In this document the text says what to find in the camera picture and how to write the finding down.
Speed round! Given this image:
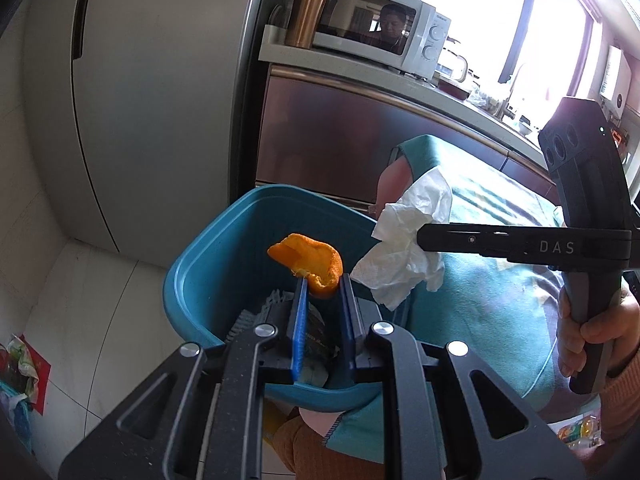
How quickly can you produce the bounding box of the kitchen counter with cabinets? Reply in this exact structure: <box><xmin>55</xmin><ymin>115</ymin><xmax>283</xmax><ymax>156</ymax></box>
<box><xmin>255</xmin><ymin>25</ymin><xmax>559</xmax><ymax>208</ymax></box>

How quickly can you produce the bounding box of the steel kitchen faucet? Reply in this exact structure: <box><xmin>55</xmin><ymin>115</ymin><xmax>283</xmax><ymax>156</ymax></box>
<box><xmin>495</xmin><ymin>73</ymin><xmax>520</xmax><ymax>120</ymax></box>

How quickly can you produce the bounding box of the white tissue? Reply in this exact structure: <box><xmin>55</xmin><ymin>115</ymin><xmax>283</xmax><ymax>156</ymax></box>
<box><xmin>350</xmin><ymin>157</ymin><xmax>452</xmax><ymax>311</ymax></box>

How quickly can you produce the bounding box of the glass electric kettle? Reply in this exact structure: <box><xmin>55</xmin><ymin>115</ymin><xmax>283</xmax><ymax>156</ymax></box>
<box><xmin>436</xmin><ymin>47</ymin><xmax>470</xmax><ymax>90</ymax></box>

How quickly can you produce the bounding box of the copper travel tumbler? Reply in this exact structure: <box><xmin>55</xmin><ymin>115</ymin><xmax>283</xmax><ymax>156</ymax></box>
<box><xmin>284</xmin><ymin>0</ymin><xmax>326</xmax><ymax>49</ymax></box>

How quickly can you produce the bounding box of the teal plastic trash bin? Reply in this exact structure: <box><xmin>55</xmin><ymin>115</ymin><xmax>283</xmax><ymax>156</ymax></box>
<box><xmin>162</xmin><ymin>183</ymin><xmax>417</xmax><ymax>413</ymax></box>

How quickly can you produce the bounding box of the grey double door refrigerator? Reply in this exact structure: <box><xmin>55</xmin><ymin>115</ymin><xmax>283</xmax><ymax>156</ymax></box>
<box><xmin>23</xmin><ymin>0</ymin><xmax>260</xmax><ymax>266</ymax></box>

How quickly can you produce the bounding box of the pink sleeve forearm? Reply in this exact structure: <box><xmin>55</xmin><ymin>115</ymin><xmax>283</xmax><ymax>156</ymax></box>
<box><xmin>600</xmin><ymin>353</ymin><xmax>640</xmax><ymax>444</ymax></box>

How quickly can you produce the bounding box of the window with dark frame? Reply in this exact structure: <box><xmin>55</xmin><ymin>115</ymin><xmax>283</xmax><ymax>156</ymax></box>
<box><xmin>424</xmin><ymin>0</ymin><xmax>596</xmax><ymax>129</ymax></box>

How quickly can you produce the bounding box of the white microwave oven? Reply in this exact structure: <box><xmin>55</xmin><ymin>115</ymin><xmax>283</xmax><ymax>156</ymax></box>
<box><xmin>312</xmin><ymin>0</ymin><xmax>450</xmax><ymax>79</ymax></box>

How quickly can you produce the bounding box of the orange peel piece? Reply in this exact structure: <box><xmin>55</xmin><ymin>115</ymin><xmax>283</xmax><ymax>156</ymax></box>
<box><xmin>267</xmin><ymin>233</ymin><xmax>344</xmax><ymax>299</ymax></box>

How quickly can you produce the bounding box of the white water heater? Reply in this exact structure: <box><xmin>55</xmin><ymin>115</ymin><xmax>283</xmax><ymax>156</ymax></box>
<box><xmin>600</xmin><ymin>46</ymin><xmax>631</xmax><ymax>119</ymax></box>

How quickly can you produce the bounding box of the person's right hand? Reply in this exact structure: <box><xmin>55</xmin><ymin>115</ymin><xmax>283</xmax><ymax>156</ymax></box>
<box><xmin>556</xmin><ymin>280</ymin><xmax>639</xmax><ymax>378</ymax></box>

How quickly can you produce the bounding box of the teal patterned tablecloth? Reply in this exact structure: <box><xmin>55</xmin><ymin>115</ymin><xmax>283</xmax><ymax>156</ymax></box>
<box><xmin>324</xmin><ymin>134</ymin><xmax>601</xmax><ymax>463</ymax></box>

